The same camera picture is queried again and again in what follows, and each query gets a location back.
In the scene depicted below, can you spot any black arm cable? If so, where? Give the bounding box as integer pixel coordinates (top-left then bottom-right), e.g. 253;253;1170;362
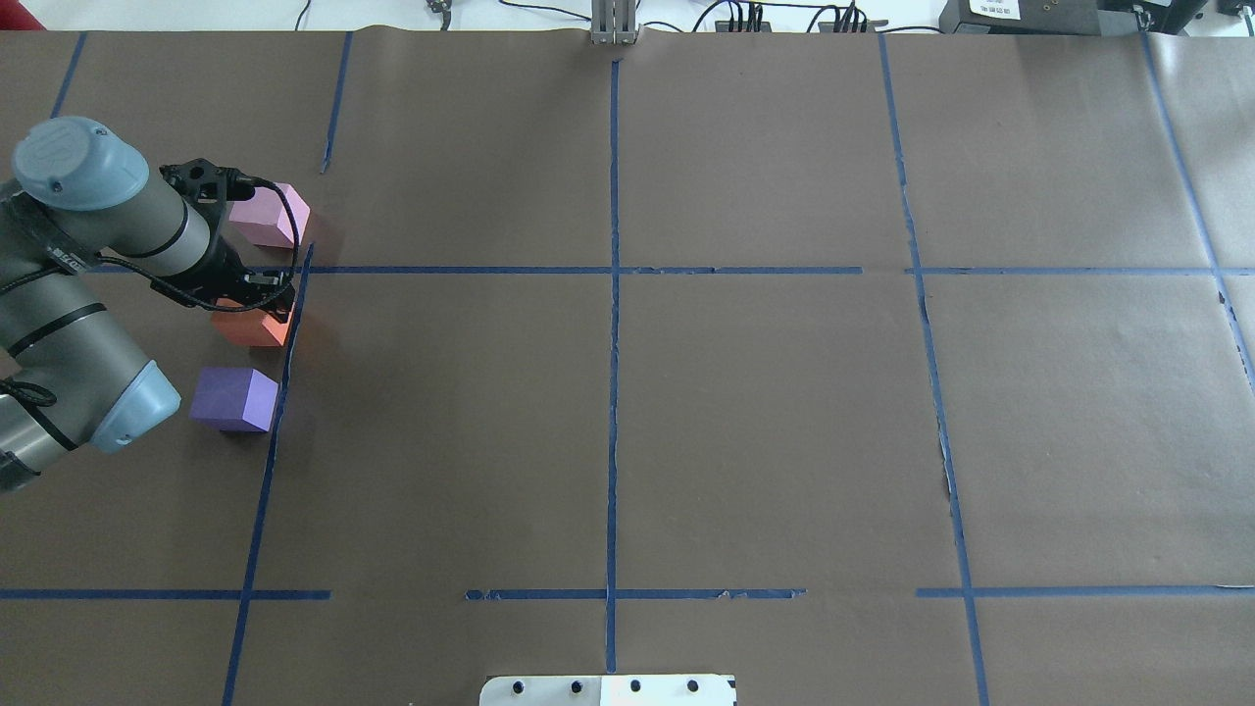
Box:
0;176;302;408

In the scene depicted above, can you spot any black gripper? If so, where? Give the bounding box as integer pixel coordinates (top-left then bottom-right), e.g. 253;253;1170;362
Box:
151;240;294;325

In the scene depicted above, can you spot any pink foam block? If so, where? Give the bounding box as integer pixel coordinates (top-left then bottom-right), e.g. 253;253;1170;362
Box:
228;182;311;250

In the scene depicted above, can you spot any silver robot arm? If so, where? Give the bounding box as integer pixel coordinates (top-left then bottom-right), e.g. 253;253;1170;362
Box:
1;117;296;492

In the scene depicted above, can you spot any black box with label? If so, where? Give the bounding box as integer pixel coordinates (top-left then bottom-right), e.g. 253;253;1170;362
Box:
936;1;1150;36

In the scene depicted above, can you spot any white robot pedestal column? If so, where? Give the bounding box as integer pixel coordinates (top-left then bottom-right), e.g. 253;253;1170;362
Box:
478;673;738;705

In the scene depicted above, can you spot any orange foam block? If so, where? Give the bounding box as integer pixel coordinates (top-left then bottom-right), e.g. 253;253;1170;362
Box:
211;310;291;349

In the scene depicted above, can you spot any aluminium frame post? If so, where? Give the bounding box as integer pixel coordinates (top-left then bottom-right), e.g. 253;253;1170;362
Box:
590;0;640;46

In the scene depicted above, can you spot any purple foam block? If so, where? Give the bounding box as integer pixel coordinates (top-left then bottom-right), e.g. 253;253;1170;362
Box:
188;367;279;433

